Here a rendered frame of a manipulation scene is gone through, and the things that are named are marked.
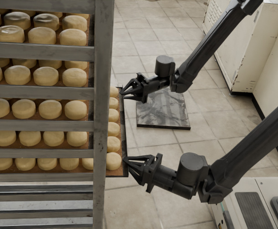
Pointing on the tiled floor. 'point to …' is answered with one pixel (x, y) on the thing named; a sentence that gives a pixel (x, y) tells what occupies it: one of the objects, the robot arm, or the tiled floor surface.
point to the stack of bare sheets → (163, 111)
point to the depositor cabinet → (246, 43)
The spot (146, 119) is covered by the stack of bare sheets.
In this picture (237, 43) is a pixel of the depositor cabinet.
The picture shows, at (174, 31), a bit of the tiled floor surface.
